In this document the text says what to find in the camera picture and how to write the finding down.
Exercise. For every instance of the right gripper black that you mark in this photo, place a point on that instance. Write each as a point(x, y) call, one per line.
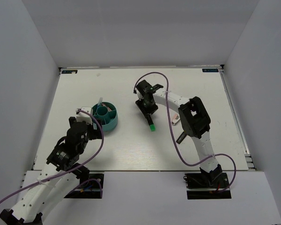
point(139, 104)

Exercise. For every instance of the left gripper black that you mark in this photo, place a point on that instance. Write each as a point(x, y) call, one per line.
point(96, 133)

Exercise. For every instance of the green cap black highlighter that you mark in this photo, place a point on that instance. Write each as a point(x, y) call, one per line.
point(150, 123)

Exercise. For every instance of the blue gel pen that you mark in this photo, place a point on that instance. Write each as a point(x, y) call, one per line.
point(100, 102)

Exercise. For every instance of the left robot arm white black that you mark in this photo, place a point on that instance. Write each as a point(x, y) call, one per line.
point(61, 174)

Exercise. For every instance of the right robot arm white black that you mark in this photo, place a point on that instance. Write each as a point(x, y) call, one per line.
point(194, 119)

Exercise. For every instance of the teal round divided organizer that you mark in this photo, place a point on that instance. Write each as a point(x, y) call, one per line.
point(109, 120)

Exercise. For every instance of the pink white mini stapler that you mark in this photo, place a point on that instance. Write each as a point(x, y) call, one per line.
point(175, 119)

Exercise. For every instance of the yellow cap black highlighter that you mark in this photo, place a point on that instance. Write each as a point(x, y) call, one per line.
point(181, 137)

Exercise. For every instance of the left corner label sticker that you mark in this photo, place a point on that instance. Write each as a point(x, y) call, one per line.
point(69, 71)

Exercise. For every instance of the corner label sticker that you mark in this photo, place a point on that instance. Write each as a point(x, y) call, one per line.
point(69, 71)
point(210, 70)

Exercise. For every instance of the right corner label sticker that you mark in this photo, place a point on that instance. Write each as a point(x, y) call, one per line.
point(210, 70)

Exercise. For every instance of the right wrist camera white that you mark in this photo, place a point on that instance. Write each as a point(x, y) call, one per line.
point(139, 95)

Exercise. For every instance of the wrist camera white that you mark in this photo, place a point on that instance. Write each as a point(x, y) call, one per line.
point(139, 95)
point(83, 115)

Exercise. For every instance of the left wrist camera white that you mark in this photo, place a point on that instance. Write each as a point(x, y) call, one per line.
point(83, 115)

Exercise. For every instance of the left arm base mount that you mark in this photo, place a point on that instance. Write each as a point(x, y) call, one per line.
point(93, 189)

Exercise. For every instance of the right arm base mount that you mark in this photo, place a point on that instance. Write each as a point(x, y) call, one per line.
point(199, 189)

